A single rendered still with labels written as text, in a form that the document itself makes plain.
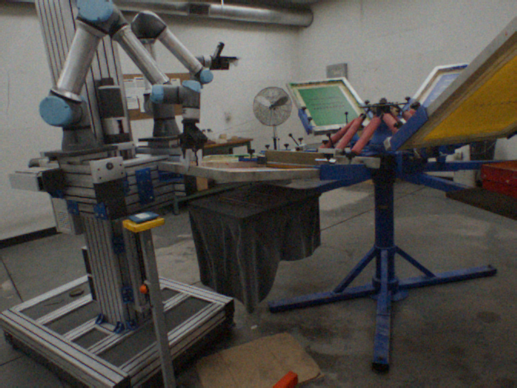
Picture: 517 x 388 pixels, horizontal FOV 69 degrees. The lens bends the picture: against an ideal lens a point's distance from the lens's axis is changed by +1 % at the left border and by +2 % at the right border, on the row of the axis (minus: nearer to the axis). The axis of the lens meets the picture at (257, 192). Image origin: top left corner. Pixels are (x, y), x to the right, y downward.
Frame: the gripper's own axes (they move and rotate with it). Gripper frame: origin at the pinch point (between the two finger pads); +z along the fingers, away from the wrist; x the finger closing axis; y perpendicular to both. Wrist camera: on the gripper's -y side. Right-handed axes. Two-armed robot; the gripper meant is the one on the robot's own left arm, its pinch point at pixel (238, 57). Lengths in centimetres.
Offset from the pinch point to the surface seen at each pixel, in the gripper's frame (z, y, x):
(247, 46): 212, -16, -369
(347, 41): 353, -21, -282
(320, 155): -4, 44, 86
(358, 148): 40, 50, 68
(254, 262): -49, 81, 101
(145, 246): -87, 74, 75
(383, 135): 72, 48, 57
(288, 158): -8, 50, 66
